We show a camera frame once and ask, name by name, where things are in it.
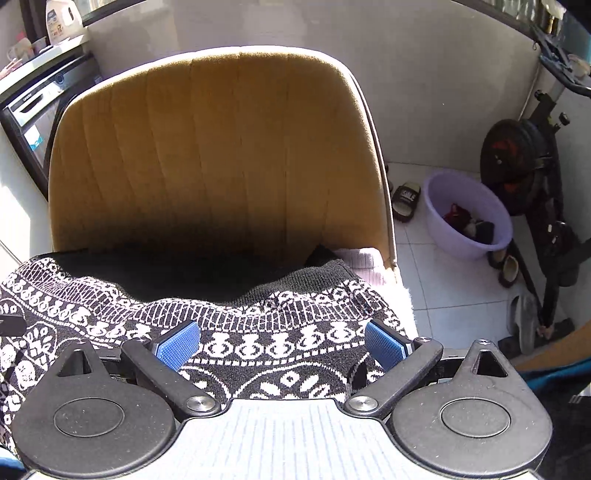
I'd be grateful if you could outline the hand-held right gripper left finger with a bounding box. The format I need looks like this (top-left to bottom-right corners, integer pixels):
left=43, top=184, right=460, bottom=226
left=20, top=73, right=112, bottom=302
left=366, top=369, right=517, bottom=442
left=54, top=320, right=222, bottom=418

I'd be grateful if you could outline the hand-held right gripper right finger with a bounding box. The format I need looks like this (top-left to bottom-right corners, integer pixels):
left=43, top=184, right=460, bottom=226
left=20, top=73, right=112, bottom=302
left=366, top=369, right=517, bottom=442
left=344, top=320, right=513, bottom=417

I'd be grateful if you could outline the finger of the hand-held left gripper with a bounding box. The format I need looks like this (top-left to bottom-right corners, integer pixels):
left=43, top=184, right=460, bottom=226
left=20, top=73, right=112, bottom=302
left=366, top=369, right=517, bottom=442
left=0, top=315, right=26, bottom=337

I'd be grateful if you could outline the black white patterned sweater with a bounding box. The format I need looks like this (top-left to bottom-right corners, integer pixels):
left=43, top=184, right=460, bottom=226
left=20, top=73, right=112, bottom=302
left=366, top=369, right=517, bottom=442
left=0, top=244, right=409, bottom=457

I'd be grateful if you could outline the white fluffy cushion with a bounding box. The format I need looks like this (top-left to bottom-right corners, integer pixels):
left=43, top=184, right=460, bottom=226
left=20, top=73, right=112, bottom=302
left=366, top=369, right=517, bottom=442
left=383, top=272, right=416, bottom=337

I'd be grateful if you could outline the pink knitted cloth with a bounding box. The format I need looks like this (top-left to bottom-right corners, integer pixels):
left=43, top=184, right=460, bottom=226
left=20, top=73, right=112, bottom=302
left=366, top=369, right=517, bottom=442
left=335, top=247, right=389, bottom=289

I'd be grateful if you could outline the purple plastic basin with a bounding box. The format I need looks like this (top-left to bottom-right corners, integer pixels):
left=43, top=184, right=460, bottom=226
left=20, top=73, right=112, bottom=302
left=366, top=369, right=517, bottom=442
left=425, top=170, right=513, bottom=259

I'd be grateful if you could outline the grey slipper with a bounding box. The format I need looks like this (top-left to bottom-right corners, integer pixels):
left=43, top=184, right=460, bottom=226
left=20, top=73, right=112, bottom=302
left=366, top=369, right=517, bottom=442
left=507, top=293, right=541, bottom=355

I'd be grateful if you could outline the black slipper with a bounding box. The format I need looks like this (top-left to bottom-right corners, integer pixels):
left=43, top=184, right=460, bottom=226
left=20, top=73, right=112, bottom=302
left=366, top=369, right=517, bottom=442
left=392, top=182, right=422, bottom=224

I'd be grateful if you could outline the dark laundry pile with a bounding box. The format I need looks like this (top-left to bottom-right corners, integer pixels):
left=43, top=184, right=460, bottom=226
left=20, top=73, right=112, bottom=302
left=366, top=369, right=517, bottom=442
left=443, top=203, right=496, bottom=244

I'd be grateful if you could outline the tan velvet chair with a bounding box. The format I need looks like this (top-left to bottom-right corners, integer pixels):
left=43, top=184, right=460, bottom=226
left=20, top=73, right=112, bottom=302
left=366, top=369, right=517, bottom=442
left=47, top=46, right=400, bottom=284

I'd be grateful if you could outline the washing machine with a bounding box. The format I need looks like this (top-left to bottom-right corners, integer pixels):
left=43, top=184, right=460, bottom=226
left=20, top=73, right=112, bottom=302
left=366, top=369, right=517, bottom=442
left=0, top=46, right=105, bottom=201

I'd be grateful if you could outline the black exercise bike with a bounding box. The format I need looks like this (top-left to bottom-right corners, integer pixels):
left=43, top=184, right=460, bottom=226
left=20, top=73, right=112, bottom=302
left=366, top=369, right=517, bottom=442
left=480, top=18, right=591, bottom=333

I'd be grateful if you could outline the white detergent bottle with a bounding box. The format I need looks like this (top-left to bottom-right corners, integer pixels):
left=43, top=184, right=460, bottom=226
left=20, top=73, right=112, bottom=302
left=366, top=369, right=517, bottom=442
left=45, top=0, right=86, bottom=45

